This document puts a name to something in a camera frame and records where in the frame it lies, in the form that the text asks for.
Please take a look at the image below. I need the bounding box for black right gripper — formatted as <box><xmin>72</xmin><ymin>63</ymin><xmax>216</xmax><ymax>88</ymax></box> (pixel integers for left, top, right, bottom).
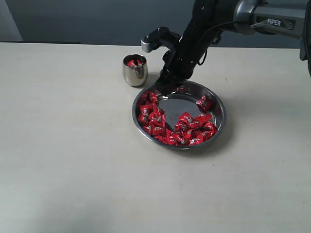
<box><xmin>155</xmin><ymin>49</ymin><xmax>197</xmax><ymax>96</ymax></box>

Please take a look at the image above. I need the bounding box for red candy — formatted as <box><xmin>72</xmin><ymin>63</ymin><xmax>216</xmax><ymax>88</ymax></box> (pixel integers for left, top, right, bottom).
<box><xmin>138</xmin><ymin>105</ymin><xmax>153</xmax><ymax>125</ymax></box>
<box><xmin>126</xmin><ymin>58</ymin><xmax>145</xmax><ymax>68</ymax></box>
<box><xmin>200</xmin><ymin>122</ymin><xmax>218</xmax><ymax>141</ymax></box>
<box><xmin>149</xmin><ymin>92</ymin><xmax>158</xmax><ymax>104</ymax></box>
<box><xmin>178</xmin><ymin>112</ymin><xmax>194</xmax><ymax>126</ymax></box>
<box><xmin>164</xmin><ymin>133</ymin><xmax>186</xmax><ymax>146</ymax></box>
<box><xmin>142</xmin><ymin>124</ymin><xmax>166</xmax><ymax>136</ymax></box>
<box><xmin>196</xmin><ymin>95</ymin><xmax>213</xmax><ymax>113</ymax></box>

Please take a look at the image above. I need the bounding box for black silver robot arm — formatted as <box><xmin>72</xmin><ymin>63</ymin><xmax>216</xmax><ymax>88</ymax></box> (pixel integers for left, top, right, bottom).
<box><xmin>155</xmin><ymin>0</ymin><xmax>311</xmax><ymax>95</ymax></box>

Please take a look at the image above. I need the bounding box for stainless steel cup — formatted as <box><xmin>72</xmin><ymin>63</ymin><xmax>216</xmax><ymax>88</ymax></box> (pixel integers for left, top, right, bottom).
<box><xmin>122</xmin><ymin>54</ymin><xmax>148</xmax><ymax>87</ymax></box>

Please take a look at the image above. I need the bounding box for round stainless steel plate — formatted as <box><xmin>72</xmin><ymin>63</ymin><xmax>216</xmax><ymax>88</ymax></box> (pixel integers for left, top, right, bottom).
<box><xmin>131</xmin><ymin>81</ymin><xmax>227</xmax><ymax>150</ymax></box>

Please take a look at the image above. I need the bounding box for red wrapped candy top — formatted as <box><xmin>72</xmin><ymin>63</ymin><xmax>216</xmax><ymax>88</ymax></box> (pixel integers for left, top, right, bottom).
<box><xmin>149</xmin><ymin>92</ymin><xmax>158</xmax><ymax>104</ymax></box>

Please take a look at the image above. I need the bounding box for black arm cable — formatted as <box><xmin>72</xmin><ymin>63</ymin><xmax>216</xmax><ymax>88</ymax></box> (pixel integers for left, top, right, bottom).
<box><xmin>191</xmin><ymin>19</ymin><xmax>241</xmax><ymax>67</ymax></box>

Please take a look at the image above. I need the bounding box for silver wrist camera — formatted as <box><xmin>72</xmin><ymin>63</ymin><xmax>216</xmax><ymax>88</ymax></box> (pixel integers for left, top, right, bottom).
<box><xmin>141</xmin><ymin>27</ymin><xmax>181</xmax><ymax>53</ymax></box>

